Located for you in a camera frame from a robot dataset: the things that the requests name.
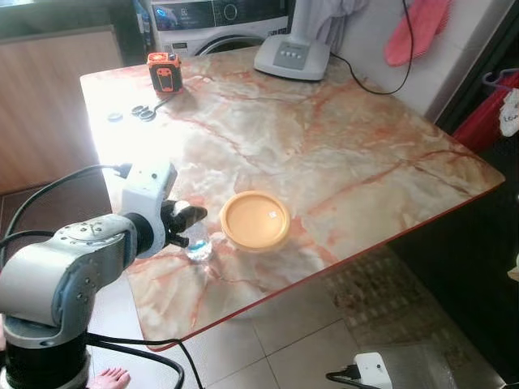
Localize clear plastic cup blue liquid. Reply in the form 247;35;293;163
185;223;214;263

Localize orange round bowl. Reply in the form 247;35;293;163
220;190;293;253

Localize black scissors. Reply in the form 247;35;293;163
130;95;176;123

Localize marble table with red edge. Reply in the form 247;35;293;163
79;45;506;351

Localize orange black handheld device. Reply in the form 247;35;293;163
147;52;184;94

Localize white printed cloth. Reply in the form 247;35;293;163
499;88;519;137

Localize brown wooden cabinet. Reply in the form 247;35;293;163
0;26;124;195

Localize white appliance base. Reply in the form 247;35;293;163
254;0;351;82

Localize red hanging cloth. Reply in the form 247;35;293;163
452;73;519;155

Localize white washing machine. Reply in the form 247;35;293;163
134;0;294;58

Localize purple clothes hanger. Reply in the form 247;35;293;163
483;68;519;88

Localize patterned floor mat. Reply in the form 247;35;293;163
324;243;465;345

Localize pink cloth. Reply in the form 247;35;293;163
384;0;453;68

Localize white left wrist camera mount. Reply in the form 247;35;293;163
122;160;178;237

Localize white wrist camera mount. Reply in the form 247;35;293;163
354;352;395;389
122;160;178;237

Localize black robot body cable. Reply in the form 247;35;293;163
84;333;204;389

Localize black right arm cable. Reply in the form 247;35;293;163
326;367;362;387

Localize black appliance power cable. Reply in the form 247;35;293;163
328;0;417;96

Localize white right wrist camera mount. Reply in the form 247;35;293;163
354;352;395;389

